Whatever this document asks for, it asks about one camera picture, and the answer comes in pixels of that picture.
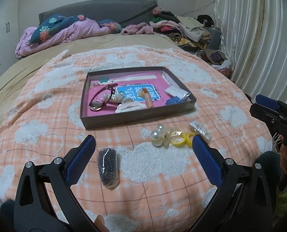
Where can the person's left hand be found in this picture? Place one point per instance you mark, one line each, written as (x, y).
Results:
(99, 223)

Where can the grey headboard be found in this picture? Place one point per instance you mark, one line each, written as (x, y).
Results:
(109, 9)

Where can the pile of clothes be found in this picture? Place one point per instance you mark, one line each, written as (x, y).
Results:
(191, 31)

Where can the striped cream curtain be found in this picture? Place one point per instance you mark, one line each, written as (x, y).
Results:
(254, 41)

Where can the white wardrobe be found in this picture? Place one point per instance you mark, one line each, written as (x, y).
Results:
(3, 29)

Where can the grey cushion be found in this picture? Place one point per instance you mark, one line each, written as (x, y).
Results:
(215, 37)

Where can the tan bed sheet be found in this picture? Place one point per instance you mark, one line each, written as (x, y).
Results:
(24, 70)

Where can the shallow brown cardboard box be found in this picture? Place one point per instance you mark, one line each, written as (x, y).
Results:
(133, 119)

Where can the red bag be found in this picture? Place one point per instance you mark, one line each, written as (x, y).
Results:
(224, 72)

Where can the bag of clothes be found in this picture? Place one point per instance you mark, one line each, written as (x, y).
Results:
(216, 58)

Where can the pink fluffy garment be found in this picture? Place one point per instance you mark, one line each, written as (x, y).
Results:
(138, 29)

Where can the black garment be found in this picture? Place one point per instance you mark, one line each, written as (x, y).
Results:
(205, 20)

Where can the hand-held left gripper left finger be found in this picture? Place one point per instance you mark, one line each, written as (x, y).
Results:
(81, 160)

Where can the earring card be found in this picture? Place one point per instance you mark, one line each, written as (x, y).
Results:
(200, 128)

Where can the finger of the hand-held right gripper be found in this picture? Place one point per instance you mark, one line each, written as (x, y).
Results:
(264, 113)
(266, 100)

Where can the person's right hand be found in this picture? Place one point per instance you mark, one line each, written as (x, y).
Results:
(285, 152)

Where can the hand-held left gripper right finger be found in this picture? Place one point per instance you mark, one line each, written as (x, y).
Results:
(206, 160)

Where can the orange plaid cloud blanket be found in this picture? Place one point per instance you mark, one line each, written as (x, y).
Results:
(61, 130)

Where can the pink floral quilt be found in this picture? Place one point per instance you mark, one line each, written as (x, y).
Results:
(68, 31)

